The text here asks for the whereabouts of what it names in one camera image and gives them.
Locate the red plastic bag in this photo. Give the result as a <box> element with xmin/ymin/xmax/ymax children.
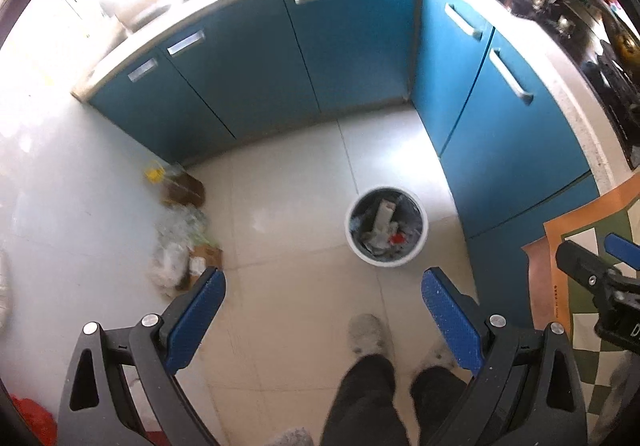
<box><xmin>10</xmin><ymin>396</ymin><xmax>58</xmax><ymax>446</ymax></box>

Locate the person's left leg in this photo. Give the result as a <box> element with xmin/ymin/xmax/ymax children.
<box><xmin>320</xmin><ymin>356</ymin><xmax>412</xmax><ymax>446</ymax></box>

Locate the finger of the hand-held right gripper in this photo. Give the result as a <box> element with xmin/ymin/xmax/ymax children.
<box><xmin>604</xmin><ymin>234</ymin><xmax>640</xmax><ymax>273</ymax></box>
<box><xmin>556</xmin><ymin>240</ymin><xmax>628</xmax><ymax>299</ymax></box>

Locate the grey fuzzy slipper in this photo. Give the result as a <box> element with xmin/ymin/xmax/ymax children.
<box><xmin>425</xmin><ymin>338</ymin><xmax>458</xmax><ymax>373</ymax></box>
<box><xmin>347</xmin><ymin>313</ymin><xmax>396</xmax><ymax>368</ymax></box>

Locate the person's right leg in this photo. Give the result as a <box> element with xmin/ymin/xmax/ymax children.
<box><xmin>410</xmin><ymin>366</ymin><xmax>472</xmax><ymax>429</ymax></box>

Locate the green checked tablecloth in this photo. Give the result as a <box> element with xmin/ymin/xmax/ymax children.
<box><xmin>522</xmin><ymin>173</ymin><xmax>640</xmax><ymax>427</ymax></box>

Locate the pile of clear plastic bags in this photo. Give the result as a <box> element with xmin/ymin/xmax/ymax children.
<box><xmin>150</xmin><ymin>206</ymin><xmax>216</xmax><ymax>297</ymax></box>

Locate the person's leg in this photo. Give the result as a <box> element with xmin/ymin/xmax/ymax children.
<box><xmin>410</xmin><ymin>366</ymin><xmax>472</xmax><ymax>429</ymax></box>
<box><xmin>320</xmin><ymin>356</ymin><xmax>412</xmax><ymax>446</ymax></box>

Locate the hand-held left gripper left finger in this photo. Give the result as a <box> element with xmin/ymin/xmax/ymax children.
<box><xmin>57</xmin><ymin>267</ymin><xmax>227</xmax><ymax>446</ymax></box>

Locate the person's right forearm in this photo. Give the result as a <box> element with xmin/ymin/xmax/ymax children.
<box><xmin>592</xmin><ymin>356</ymin><xmax>640</xmax><ymax>429</ymax></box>

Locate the round waste bin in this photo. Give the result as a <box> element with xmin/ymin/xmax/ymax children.
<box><xmin>344</xmin><ymin>186</ymin><xmax>429</xmax><ymax>268</ymax></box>

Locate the cooking oil bottle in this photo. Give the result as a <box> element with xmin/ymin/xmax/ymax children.
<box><xmin>144</xmin><ymin>165</ymin><xmax>206</xmax><ymax>207</ymax></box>

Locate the black glass gas stove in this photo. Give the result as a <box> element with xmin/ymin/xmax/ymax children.
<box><xmin>452</xmin><ymin>0</ymin><xmax>640</xmax><ymax>157</ymax></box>

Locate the small cardboard box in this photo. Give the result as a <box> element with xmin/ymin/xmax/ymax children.
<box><xmin>187</xmin><ymin>246</ymin><xmax>224</xmax><ymax>287</ymax></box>

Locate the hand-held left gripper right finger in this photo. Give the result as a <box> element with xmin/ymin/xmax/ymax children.
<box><xmin>421</xmin><ymin>267</ymin><xmax>589</xmax><ymax>446</ymax></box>

